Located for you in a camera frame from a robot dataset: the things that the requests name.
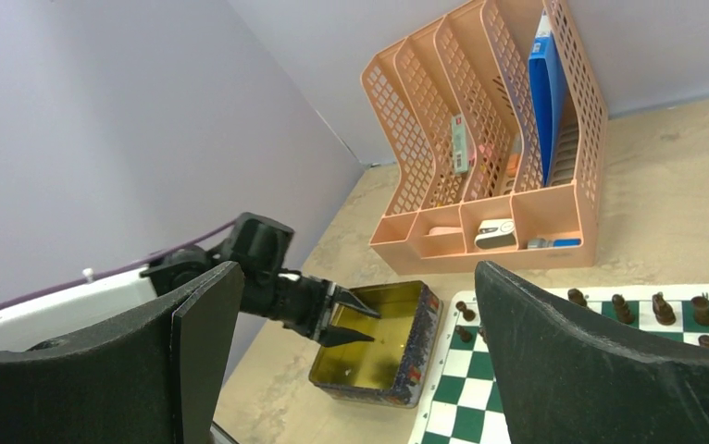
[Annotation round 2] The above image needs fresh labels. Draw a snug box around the blue folder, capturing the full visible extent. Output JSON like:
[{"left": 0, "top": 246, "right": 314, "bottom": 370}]
[{"left": 528, "top": 11, "right": 567, "bottom": 186}]

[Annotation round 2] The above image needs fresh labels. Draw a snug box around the pink desk organizer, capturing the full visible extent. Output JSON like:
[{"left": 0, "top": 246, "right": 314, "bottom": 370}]
[{"left": 361, "top": 1, "right": 608, "bottom": 274}]

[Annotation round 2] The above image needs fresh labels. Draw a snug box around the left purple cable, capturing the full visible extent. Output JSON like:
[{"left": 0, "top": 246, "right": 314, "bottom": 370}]
[{"left": 0, "top": 219, "right": 239, "bottom": 326}]

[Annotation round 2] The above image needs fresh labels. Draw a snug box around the green white chess board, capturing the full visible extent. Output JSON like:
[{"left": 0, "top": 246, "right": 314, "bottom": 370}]
[{"left": 409, "top": 283, "right": 709, "bottom": 443}]

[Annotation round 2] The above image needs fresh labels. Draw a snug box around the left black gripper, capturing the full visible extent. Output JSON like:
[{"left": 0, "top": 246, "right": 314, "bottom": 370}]
[{"left": 241, "top": 274, "right": 381, "bottom": 348}]

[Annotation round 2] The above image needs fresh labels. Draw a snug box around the white stapler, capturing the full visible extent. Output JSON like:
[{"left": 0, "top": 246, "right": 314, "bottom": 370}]
[{"left": 474, "top": 218, "right": 516, "bottom": 250}]

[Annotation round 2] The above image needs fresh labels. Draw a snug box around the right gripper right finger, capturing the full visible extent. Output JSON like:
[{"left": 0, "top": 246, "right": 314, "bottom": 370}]
[{"left": 475, "top": 262, "right": 709, "bottom": 443}]

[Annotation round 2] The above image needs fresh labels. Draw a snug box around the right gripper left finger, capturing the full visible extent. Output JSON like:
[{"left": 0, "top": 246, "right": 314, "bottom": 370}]
[{"left": 0, "top": 262, "right": 244, "bottom": 443}]

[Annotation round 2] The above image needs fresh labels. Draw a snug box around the left gold tin tray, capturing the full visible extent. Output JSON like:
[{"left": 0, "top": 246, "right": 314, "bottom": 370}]
[{"left": 308, "top": 280, "right": 443, "bottom": 408}]

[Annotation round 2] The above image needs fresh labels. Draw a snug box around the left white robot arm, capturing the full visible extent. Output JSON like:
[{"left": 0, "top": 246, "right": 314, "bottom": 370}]
[{"left": 0, "top": 212, "right": 381, "bottom": 352}]

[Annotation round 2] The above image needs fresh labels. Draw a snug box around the white green box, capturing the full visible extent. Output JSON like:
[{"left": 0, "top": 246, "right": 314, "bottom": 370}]
[{"left": 451, "top": 114, "right": 476, "bottom": 176}]

